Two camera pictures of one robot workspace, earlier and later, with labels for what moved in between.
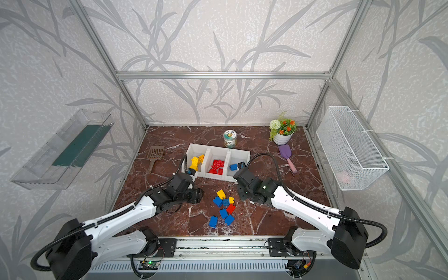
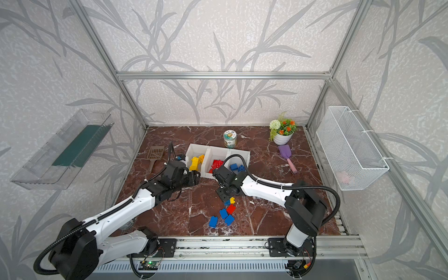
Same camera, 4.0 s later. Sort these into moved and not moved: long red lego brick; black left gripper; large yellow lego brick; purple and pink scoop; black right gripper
Moved: black left gripper; black right gripper
Not moved: large yellow lego brick; purple and pink scoop; long red lego brick
